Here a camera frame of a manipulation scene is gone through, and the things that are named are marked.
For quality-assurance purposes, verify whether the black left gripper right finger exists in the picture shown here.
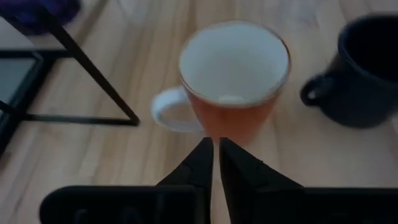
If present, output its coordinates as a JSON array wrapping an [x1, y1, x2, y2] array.
[[219, 136, 398, 224]]

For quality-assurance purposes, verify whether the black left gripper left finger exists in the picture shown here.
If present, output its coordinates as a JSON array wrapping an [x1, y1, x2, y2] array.
[[39, 136, 215, 224]]

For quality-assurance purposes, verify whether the orange mug white inside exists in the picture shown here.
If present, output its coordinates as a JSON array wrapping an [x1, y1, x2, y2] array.
[[150, 20, 292, 147]]

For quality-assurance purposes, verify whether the large black mug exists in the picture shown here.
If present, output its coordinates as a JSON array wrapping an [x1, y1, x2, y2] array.
[[300, 12, 398, 129]]

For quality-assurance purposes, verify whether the purple plastic tumbler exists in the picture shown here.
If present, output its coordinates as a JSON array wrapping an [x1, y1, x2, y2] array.
[[0, 0, 82, 35]]

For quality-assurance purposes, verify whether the black metal rig frame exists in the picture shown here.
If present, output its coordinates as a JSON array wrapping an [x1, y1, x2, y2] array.
[[0, 49, 46, 156]]

